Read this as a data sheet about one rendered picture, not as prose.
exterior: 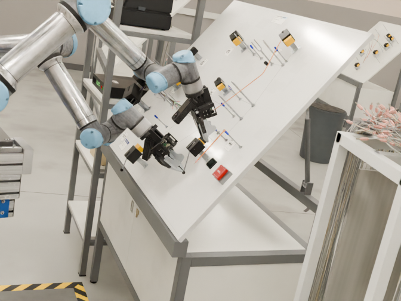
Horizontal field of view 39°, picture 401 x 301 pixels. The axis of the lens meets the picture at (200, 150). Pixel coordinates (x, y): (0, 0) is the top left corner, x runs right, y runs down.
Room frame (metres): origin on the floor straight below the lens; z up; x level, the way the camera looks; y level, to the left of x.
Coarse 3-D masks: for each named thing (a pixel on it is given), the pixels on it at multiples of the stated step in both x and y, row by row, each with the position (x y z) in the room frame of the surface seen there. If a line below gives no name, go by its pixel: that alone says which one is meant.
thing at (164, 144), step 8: (152, 128) 2.07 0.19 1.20; (144, 136) 2.08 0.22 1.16; (152, 136) 2.08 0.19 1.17; (160, 136) 2.09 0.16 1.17; (168, 136) 2.10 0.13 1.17; (152, 144) 2.10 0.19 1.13; (160, 144) 2.06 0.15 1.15; (168, 144) 2.09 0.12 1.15; (176, 144) 2.10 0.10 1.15; (152, 152) 2.09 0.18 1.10; (160, 152) 2.09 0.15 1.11; (168, 152) 2.06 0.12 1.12
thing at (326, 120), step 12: (312, 108) 6.42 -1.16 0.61; (324, 108) 6.46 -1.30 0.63; (336, 108) 6.61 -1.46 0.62; (312, 120) 6.40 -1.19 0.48; (324, 120) 6.33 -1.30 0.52; (336, 120) 6.33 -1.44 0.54; (312, 132) 6.38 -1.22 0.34; (324, 132) 6.33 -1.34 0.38; (336, 132) 6.37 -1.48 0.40; (312, 144) 6.37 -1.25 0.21; (324, 144) 6.34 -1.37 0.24; (312, 156) 6.36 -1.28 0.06; (324, 156) 6.36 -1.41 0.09
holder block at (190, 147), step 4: (192, 140) 2.15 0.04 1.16; (196, 140) 2.13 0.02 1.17; (196, 144) 2.11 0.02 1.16; (200, 144) 2.12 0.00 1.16; (188, 148) 2.13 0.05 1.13; (192, 148) 2.11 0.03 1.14; (196, 148) 2.11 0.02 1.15; (200, 148) 2.12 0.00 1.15; (192, 152) 2.11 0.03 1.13; (196, 152) 2.11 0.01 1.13
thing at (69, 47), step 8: (0, 40) 2.22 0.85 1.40; (8, 40) 2.21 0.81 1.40; (16, 40) 2.20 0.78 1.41; (72, 40) 2.19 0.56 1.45; (0, 48) 2.21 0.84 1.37; (8, 48) 2.21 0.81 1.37; (64, 48) 2.14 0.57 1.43; (72, 48) 2.19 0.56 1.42; (0, 56) 2.24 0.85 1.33; (64, 56) 2.18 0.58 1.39
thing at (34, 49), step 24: (72, 0) 1.77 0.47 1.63; (96, 0) 1.78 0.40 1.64; (48, 24) 1.74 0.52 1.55; (72, 24) 1.76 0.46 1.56; (96, 24) 1.79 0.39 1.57; (24, 48) 1.70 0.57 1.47; (48, 48) 1.73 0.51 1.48; (0, 72) 1.64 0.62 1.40; (24, 72) 1.69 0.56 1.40; (0, 96) 1.62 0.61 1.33
